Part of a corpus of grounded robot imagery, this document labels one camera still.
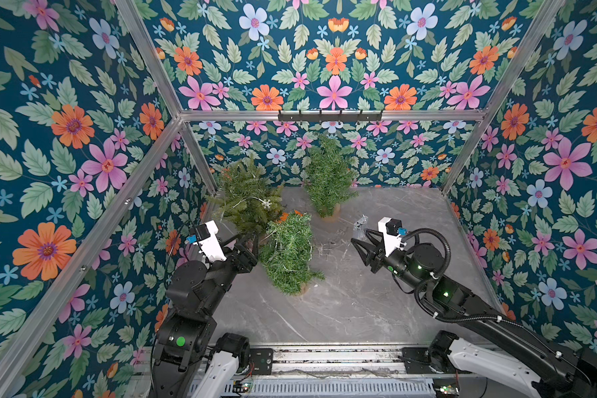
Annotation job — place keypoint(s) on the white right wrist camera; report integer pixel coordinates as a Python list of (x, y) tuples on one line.
[(393, 234)]

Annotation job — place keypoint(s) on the dark green tree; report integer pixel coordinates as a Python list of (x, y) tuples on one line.
[(329, 177), (287, 253)]

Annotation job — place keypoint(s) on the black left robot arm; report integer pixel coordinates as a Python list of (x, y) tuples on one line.
[(196, 291)]

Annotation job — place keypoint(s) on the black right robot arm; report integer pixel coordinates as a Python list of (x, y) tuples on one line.
[(522, 360)]

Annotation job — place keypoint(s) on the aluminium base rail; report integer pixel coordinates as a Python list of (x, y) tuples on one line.
[(342, 370)]

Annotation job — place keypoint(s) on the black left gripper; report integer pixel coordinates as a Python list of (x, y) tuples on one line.
[(246, 254)]

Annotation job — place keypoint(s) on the thin wire string light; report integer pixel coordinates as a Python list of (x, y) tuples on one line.
[(281, 241)]

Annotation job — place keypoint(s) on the light green fern christmas tree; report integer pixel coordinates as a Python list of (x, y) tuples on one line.
[(246, 198)]

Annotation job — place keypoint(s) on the clear battery box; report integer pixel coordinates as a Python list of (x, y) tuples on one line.
[(360, 228)]

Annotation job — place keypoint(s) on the orange plush toy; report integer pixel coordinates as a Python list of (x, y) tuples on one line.
[(286, 215)]

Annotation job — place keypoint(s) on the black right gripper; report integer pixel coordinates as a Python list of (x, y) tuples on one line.
[(378, 257)]

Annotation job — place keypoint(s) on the black hook rail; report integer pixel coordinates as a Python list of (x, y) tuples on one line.
[(318, 116)]

